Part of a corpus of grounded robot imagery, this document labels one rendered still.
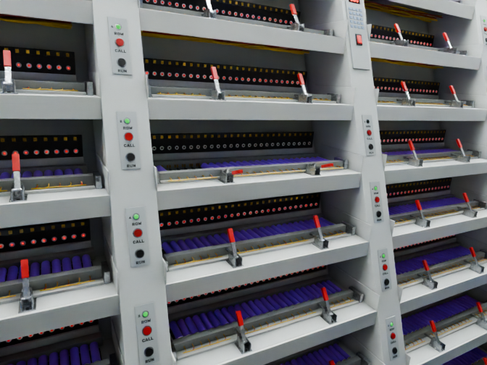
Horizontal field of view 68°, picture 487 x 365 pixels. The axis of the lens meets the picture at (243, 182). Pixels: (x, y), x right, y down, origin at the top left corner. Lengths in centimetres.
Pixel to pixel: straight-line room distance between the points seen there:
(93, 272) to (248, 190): 39
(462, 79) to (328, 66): 70
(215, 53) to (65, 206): 64
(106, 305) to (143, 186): 25
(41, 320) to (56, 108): 40
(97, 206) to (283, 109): 52
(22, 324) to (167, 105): 51
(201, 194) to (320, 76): 62
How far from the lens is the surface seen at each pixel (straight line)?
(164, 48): 111
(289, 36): 106
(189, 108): 86
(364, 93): 118
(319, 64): 126
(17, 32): 107
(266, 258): 93
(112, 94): 82
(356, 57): 119
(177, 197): 81
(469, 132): 173
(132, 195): 78
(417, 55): 143
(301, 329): 103
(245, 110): 92
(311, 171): 101
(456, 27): 182
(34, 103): 81
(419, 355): 139
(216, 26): 96
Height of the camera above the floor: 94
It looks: 2 degrees up
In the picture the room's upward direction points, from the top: 6 degrees counter-clockwise
